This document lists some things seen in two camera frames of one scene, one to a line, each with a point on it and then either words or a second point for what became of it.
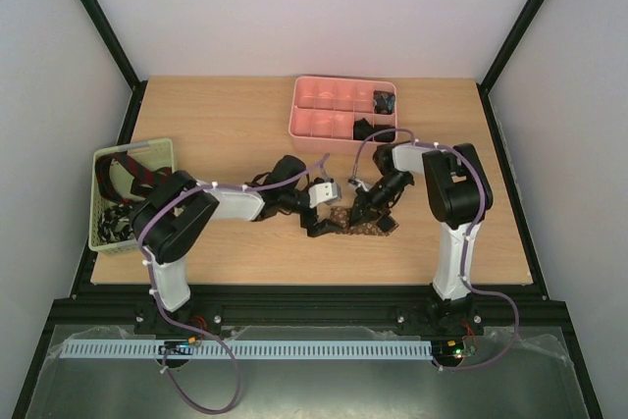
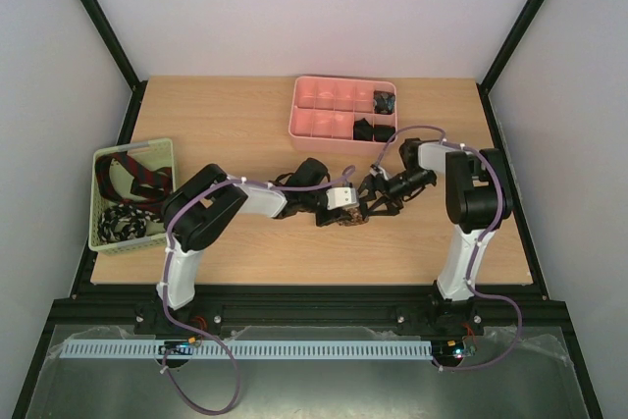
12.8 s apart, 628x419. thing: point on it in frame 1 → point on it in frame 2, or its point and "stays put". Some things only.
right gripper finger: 383,221 → 386,207
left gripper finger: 322,228 → 330,216
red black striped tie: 142,176 stays put
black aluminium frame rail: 313,306 stays put
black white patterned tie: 116,225 stays put
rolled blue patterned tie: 384,102 stays put
